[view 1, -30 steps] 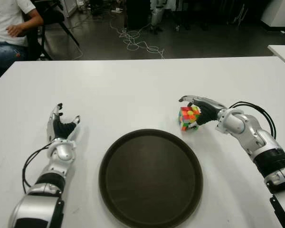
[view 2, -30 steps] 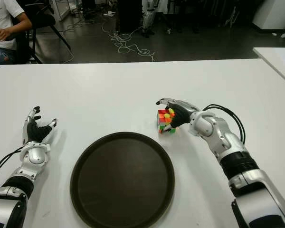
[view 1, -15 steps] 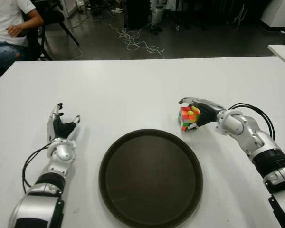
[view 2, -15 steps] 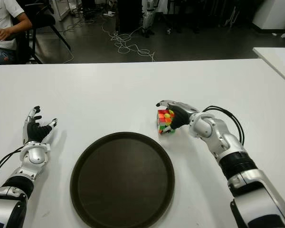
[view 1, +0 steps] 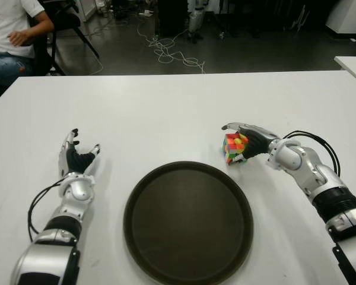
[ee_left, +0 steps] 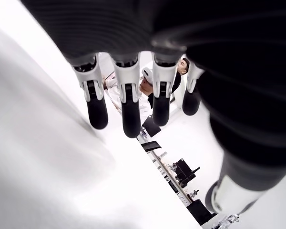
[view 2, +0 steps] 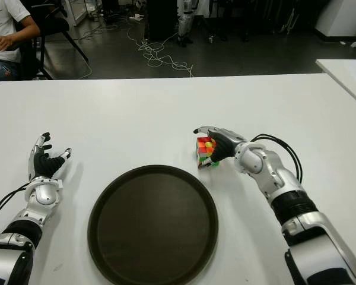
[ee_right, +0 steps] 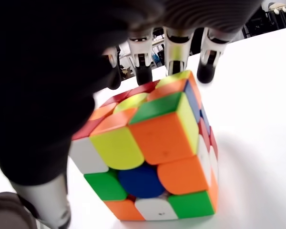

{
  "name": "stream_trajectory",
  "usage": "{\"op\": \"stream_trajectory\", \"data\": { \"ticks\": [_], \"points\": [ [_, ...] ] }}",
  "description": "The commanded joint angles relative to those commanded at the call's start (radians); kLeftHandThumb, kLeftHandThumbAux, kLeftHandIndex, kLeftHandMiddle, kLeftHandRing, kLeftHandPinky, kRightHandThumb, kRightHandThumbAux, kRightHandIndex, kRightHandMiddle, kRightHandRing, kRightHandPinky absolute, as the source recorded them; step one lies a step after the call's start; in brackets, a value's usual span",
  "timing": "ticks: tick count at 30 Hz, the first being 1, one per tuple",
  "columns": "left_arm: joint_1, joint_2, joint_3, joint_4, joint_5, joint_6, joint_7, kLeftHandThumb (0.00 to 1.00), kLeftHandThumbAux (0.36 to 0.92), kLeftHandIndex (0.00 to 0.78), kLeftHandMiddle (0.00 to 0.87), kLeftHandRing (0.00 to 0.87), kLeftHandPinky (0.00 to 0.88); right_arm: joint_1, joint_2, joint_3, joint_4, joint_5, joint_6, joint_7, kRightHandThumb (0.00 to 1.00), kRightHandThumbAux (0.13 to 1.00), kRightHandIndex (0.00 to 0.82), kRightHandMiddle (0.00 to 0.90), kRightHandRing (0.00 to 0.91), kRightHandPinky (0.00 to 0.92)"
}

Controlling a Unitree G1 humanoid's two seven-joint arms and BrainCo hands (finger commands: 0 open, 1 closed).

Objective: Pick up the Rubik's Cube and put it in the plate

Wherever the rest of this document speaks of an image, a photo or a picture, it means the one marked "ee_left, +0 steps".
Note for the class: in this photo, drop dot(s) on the black box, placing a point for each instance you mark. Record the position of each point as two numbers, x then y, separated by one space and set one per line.
200 213

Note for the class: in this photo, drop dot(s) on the black monitor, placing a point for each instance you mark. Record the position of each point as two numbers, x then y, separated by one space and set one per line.
151 127

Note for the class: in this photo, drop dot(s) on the black machine block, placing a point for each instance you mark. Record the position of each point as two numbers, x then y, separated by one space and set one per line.
184 171

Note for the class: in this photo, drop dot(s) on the black flat device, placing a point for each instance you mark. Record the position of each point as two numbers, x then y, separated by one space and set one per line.
151 145

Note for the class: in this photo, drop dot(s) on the person in black shirt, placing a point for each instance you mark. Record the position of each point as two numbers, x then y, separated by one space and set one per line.
183 65

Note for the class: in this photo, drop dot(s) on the person wearing VR headset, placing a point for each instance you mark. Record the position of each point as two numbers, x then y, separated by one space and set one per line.
146 72

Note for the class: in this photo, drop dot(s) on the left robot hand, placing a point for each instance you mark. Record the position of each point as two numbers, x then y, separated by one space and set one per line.
205 35

